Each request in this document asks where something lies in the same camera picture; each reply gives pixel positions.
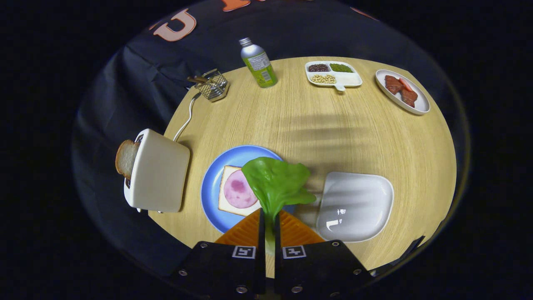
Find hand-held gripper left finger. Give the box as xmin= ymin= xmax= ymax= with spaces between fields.
xmin=169 ymin=208 xmax=267 ymax=300

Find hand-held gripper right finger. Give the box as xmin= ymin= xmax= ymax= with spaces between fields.
xmin=274 ymin=208 xmax=375 ymax=300

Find green lettuce leaf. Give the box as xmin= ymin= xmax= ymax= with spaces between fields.
xmin=242 ymin=157 xmax=317 ymax=255

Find toasted bread slice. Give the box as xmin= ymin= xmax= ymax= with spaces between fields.
xmin=115 ymin=140 xmax=140 ymax=180

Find white bread slice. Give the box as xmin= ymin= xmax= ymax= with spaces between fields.
xmin=218 ymin=165 xmax=263 ymax=217

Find pink ham slice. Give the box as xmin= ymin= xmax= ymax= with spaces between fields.
xmin=224 ymin=170 xmax=259 ymax=209

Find white square plate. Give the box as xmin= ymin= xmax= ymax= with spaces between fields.
xmin=316 ymin=171 xmax=394 ymax=243

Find blue round plate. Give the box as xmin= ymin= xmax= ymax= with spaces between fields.
xmin=201 ymin=145 xmax=296 ymax=234

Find cream toaster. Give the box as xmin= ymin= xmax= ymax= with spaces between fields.
xmin=124 ymin=128 xmax=191 ymax=213

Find silver bottle with green label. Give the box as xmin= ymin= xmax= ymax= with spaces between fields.
xmin=239 ymin=37 xmax=278 ymax=89

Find white divided tray with beans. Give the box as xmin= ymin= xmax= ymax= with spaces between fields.
xmin=305 ymin=61 xmax=363 ymax=91

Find brown meat slices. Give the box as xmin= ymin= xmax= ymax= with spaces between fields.
xmin=385 ymin=75 xmax=418 ymax=108

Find white oval plate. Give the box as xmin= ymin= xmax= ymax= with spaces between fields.
xmin=375 ymin=69 xmax=431 ymax=115

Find white toaster cable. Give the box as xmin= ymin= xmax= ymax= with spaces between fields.
xmin=173 ymin=92 xmax=202 ymax=142

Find wire mesh basket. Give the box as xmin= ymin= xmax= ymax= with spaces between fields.
xmin=187 ymin=69 xmax=230 ymax=103

